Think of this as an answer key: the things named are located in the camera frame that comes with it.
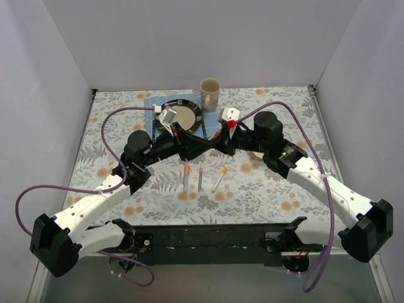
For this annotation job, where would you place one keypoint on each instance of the aluminium frame rail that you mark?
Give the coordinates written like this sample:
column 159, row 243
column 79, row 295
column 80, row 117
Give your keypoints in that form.
column 375, row 263

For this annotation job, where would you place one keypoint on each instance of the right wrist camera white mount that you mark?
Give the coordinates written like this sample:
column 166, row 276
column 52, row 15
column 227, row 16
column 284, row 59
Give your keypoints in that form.
column 229, row 116

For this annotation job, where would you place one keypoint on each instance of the light blue checked placemat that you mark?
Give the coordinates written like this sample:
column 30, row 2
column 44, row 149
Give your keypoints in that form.
column 211, row 118

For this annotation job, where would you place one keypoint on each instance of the grey marker with red tip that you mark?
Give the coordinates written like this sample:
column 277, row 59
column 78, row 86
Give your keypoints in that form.
column 185, row 184

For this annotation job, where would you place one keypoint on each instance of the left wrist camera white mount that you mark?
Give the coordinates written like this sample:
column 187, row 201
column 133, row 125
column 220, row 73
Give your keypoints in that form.
column 163, row 118

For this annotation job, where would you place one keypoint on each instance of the purple pen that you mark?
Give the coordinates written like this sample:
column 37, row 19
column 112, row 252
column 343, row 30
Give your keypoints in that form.
column 200, row 177

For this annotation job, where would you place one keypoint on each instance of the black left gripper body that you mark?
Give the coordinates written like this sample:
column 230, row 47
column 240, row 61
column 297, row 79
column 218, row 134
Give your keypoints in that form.
column 180, row 144

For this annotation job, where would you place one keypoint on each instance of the beige floral ceramic mug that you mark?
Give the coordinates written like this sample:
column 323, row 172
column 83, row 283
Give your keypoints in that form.
column 210, row 91

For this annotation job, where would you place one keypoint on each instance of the orange pen cap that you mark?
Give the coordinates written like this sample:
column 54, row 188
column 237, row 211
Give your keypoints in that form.
column 186, row 169

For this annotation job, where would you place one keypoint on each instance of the white marker with yellow tip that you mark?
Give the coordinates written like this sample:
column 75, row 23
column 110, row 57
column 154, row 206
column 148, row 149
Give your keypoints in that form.
column 217, row 183

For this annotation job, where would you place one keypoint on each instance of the dark striped rim dinner plate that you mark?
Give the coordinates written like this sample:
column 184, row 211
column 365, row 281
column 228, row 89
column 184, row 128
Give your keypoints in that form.
column 188, row 114

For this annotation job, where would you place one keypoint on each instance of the yellow and blue patterned bowl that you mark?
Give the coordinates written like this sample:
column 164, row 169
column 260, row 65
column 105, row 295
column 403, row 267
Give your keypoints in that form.
column 258, row 154

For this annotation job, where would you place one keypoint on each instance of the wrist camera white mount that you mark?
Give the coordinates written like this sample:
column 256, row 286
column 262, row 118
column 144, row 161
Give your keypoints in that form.
column 163, row 118
column 229, row 116

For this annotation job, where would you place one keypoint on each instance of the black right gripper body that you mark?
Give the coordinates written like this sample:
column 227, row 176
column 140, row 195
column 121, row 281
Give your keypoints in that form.
column 227, row 140

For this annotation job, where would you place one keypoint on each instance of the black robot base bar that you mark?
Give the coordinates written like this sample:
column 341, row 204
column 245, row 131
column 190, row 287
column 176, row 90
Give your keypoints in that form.
column 260, row 243

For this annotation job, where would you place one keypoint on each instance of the black handled fork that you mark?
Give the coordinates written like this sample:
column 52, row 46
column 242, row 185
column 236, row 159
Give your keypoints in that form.
column 153, row 133

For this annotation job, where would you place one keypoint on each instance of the black handled table knife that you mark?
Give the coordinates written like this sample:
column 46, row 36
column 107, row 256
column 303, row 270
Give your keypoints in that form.
column 203, row 126

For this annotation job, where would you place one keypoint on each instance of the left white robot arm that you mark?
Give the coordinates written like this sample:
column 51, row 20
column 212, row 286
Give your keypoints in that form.
column 61, row 240

